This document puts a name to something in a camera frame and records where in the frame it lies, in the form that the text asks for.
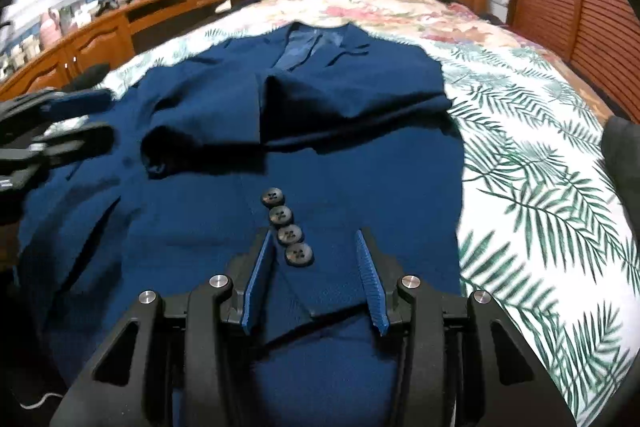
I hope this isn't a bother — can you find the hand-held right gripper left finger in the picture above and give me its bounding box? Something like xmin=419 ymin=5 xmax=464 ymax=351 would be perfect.
xmin=50 ymin=229 xmax=275 ymax=427

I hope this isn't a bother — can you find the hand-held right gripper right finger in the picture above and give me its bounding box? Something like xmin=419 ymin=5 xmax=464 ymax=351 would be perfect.
xmin=355 ymin=228 xmax=578 ymax=427

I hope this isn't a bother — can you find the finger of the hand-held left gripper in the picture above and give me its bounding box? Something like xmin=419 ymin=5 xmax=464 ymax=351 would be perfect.
xmin=47 ymin=123 xmax=116 ymax=168
xmin=42 ymin=89 xmax=113 ymax=122

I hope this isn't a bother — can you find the navy blue suit jacket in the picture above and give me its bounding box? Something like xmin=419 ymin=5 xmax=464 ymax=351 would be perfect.
xmin=15 ymin=22 xmax=466 ymax=427

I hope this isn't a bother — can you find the wooden desk cabinet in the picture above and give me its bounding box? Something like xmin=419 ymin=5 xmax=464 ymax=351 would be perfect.
xmin=0 ymin=0 xmax=233 ymax=100

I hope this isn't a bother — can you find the pink bottle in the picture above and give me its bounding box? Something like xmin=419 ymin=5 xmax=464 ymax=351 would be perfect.
xmin=40 ymin=8 xmax=62 ymax=48

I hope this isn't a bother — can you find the floral blanket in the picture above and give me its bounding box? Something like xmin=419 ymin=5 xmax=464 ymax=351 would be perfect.
xmin=245 ymin=0 xmax=531 ymax=52

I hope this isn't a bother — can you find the dark grey cloth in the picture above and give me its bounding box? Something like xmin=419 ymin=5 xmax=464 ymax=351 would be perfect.
xmin=600 ymin=116 xmax=640 ymax=218

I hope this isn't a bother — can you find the wooden louvred wardrobe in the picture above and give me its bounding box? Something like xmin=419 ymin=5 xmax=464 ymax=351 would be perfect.
xmin=502 ymin=0 xmax=640 ymax=118

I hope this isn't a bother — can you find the white cable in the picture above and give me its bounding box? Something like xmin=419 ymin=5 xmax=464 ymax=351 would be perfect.
xmin=20 ymin=391 xmax=63 ymax=409

